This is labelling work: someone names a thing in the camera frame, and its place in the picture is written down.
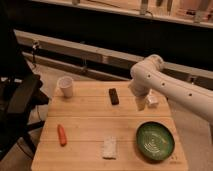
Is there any black eraser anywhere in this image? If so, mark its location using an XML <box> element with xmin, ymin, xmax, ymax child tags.
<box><xmin>109</xmin><ymin>88</ymin><xmax>119</xmax><ymax>105</ymax></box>

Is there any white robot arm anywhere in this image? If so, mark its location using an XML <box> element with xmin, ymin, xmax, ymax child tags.
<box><xmin>129</xmin><ymin>54</ymin><xmax>213</xmax><ymax>124</ymax></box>

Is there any white sponge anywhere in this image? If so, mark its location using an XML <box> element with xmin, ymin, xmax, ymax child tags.
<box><xmin>102</xmin><ymin>136</ymin><xmax>117</xmax><ymax>159</ymax></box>

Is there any white tube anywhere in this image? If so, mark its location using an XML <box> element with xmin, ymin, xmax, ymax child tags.
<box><xmin>146</xmin><ymin>91</ymin><xmax>159</xmax><ymax>108</ymax></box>

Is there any green bowl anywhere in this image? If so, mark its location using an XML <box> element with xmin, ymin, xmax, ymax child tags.
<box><xmin>136</xmin><ymin>121</ymin><xmax>175</xmax><ymax>162</ymax></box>

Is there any white paper cup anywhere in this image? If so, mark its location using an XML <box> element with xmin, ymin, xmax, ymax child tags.
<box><xmin>57</xmin><ymin>76</ymin><xmax>73</xmax><ymax>98</ymax></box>

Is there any orange carrot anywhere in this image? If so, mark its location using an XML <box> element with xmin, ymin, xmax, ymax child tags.
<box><xmin>57</xmin><ymin>124</ymin><xmax>67</xmax><ymax>146</ymax></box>

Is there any black chair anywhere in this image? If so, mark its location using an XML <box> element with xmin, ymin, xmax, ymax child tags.
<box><xmin>0</xmin><ymin>19</ymin><xmax>49</xmax><ymax>161</ymax></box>

